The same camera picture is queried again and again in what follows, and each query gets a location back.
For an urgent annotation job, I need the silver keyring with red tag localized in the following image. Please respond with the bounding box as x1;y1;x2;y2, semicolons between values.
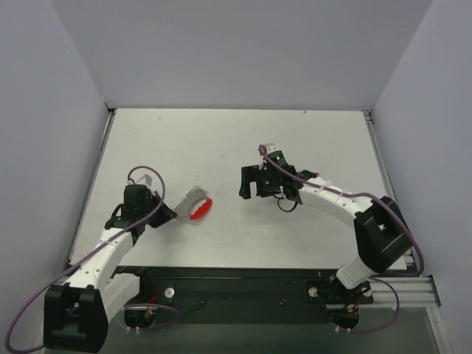
174;187;213;221

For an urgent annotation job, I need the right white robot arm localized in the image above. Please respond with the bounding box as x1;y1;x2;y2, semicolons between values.
239;145;413;290

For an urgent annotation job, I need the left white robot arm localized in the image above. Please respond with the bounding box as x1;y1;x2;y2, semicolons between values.
43;184;177;353

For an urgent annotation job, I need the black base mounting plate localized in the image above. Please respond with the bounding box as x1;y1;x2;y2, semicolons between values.
115;266;373;329

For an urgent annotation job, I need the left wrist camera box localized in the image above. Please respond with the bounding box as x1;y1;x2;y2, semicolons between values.
136;174;153;187

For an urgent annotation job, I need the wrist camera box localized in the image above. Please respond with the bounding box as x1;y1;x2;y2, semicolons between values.
263;143;278;154
136;174;153;187

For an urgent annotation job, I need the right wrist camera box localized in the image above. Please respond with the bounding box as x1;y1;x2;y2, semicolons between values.
263;143;278;154

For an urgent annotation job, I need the aluminium frame rail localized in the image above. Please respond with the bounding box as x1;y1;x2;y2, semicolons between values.
362;110;441;309

